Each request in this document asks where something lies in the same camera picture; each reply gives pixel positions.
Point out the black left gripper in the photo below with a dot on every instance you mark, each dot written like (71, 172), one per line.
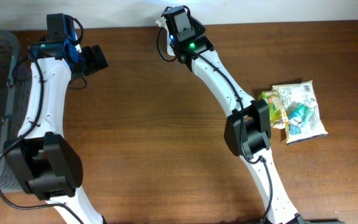
(94, 63)

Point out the green tea carton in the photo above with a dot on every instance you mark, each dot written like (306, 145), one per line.
(277, 114)

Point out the teal tissue pack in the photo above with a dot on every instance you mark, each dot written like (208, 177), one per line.
(300, 115)

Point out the yellow snack bag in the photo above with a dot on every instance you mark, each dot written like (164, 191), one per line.
(303, 93)

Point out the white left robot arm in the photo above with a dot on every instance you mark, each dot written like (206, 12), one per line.
(42, 161)

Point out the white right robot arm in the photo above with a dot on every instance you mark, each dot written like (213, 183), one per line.
(247, 131)

